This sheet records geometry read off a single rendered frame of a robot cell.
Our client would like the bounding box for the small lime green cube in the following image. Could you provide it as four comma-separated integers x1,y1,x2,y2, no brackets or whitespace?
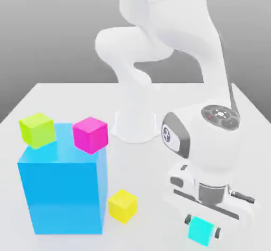
19,112,57,150

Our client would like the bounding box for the small cyan cube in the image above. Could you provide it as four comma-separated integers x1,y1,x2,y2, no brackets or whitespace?
187,216,215,247

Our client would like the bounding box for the small magenta cube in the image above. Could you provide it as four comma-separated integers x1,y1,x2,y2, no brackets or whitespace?
72,116,109,155

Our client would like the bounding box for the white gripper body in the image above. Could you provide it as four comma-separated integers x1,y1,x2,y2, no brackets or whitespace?
171,188,261,226

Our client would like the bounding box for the small yellow cube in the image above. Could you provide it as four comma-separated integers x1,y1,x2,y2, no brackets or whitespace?
107,189,138,225

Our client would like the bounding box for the large blue box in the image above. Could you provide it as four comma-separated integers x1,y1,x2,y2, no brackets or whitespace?
17,123,108,235

